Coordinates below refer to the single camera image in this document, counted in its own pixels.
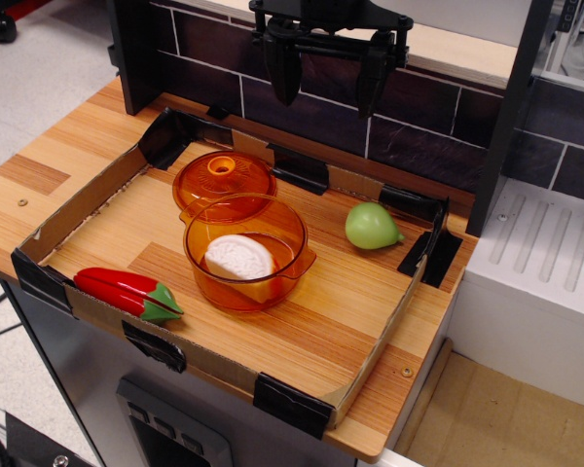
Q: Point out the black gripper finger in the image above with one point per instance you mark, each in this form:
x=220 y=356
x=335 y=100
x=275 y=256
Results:
x=374 y=70
x=282 y=58

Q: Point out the white and orange toy sushi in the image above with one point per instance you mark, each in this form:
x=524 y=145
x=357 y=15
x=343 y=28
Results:
x=245 y=263

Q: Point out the green toy pear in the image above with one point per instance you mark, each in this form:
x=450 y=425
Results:
x=370 y=226

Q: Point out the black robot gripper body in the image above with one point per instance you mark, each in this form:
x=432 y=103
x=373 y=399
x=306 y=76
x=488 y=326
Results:
x=340 y=29

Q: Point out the grey oven control panel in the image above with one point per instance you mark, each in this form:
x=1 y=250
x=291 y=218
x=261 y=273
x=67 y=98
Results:
x=165 y=436

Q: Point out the orange transparent pot lid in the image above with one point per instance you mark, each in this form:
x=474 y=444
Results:
x=223 y=187

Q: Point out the black caster wheel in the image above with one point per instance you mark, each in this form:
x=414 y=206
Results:
x=8 y=29

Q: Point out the white dish drainer sink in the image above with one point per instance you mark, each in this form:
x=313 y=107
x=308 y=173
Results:
x=520 y=306

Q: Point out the red toy chili pepper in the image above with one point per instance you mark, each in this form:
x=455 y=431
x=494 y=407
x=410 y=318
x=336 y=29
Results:
x=139 y=295

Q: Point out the orange transparent plastic pot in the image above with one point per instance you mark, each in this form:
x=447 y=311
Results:
x=279 y=228

